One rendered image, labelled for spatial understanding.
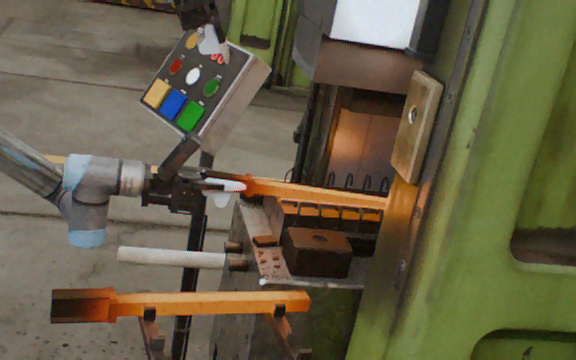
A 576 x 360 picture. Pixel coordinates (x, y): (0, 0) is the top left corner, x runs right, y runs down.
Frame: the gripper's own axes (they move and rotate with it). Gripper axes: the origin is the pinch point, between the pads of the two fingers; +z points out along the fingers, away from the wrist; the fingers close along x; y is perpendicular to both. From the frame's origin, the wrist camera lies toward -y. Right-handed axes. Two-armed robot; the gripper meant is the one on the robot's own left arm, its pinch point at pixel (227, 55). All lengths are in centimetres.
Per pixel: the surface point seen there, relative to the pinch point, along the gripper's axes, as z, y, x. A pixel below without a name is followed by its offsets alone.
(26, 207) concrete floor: 84, 109, -173
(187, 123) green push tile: 21.1, 14.7, -28.3
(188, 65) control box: 11.1, 9.7, -45.9
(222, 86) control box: 14.9, 2.8, -28.9
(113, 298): 14, 30, 56
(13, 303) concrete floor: 87, 103, -90
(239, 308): 25, 13, 54
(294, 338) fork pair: 28, 6, 62
